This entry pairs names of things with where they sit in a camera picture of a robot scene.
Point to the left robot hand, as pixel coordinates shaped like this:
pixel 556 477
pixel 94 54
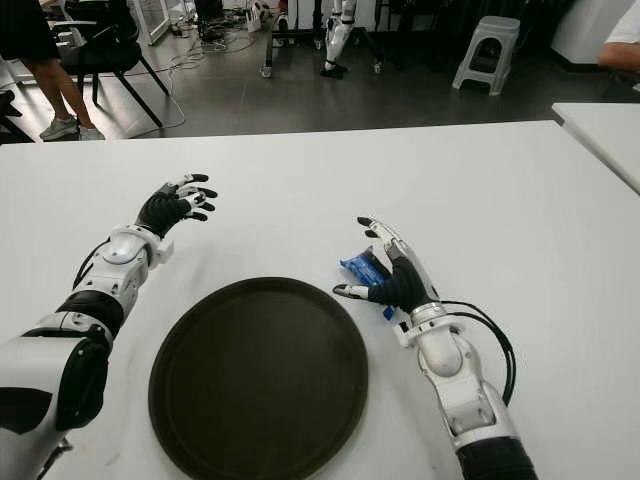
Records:
pixel 161 209

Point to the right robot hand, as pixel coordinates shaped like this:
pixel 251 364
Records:
pixel 407 285

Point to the blue Oreo packet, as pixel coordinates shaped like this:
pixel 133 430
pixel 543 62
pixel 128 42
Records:
pixel 362 267

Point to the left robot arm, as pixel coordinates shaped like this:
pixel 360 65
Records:
pixel 30 360

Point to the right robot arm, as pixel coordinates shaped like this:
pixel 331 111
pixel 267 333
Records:
pixel 445 350

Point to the black chair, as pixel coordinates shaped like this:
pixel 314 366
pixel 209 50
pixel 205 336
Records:
pixel 102 55

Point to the round dark brown tray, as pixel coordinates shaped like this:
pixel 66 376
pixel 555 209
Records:
pixel 257 380

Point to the white framed glass panel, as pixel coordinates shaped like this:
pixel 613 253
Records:
pixel 152 22

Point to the small white bag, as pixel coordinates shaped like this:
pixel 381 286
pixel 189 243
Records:
pixel 255 17

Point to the standing person in black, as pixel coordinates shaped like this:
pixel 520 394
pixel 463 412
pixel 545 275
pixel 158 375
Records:
pixel 27 30

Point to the white humanoid robot leg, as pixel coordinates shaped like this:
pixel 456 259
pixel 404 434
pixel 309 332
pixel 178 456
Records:
pixel 336 35

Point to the neighbouring white table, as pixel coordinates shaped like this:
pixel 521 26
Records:
pixel 605 130

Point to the white plastic stool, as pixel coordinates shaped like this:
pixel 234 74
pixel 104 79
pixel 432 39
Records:
pixel 495 27

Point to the white cabinet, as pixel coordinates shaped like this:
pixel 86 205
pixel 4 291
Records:
pixel 585 30

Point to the seated person in white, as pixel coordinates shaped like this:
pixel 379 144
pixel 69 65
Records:
pixel 620 52

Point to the black metal rack frame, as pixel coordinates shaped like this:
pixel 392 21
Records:
pixel 269 45

